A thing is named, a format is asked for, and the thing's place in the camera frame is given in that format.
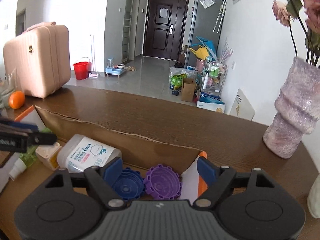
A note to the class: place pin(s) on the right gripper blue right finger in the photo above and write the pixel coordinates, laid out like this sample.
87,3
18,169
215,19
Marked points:
219,181

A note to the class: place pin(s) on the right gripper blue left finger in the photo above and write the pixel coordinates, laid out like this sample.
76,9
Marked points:
100,181

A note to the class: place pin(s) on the blue gear-shaped lid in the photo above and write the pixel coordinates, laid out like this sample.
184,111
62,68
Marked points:
129,185

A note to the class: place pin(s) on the green spray bottle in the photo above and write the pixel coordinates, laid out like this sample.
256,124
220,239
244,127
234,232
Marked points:
19,162

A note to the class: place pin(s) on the red cardboard box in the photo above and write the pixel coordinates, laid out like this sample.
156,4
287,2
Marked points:
137,151

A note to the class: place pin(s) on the small beige orange bottle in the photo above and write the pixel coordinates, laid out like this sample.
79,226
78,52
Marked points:
48,155

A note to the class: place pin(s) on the orange fruit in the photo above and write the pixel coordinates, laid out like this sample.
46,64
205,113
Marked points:
17,100

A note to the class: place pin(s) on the clear white-label bottle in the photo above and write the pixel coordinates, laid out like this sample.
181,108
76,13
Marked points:
81,152

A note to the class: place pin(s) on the purple gear-shaped lid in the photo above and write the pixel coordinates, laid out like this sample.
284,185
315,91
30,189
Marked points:
162,183

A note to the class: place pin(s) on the clear drinking glass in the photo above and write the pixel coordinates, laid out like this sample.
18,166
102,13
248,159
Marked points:
8,86

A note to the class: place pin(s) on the white flat board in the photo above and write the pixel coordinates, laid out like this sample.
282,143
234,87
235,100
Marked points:
241,107

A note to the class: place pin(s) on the pink hard suitcase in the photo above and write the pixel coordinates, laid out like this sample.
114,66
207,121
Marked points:
40,57

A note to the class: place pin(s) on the small brown cardboard box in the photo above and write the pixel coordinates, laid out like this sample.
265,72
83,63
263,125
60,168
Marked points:
188,89

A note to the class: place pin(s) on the red plastic bucket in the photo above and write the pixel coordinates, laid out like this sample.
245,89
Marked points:
82,68

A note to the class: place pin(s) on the pet water dispenser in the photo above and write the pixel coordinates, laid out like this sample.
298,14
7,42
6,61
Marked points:
112,69

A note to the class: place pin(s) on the pale green bowl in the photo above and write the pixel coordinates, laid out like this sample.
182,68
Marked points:
313,200

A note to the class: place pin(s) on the purple textured vase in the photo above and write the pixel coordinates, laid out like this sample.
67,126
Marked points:
297,108

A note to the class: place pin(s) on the grey refrigerator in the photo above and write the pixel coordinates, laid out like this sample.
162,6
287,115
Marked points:
206,23

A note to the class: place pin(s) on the dark brown door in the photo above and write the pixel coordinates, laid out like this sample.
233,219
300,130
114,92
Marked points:
164,28

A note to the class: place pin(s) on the dried pink flowers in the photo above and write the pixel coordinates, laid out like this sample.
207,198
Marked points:
306,13

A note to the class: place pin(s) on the wire storage rack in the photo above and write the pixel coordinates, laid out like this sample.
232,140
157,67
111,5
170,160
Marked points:
213,76

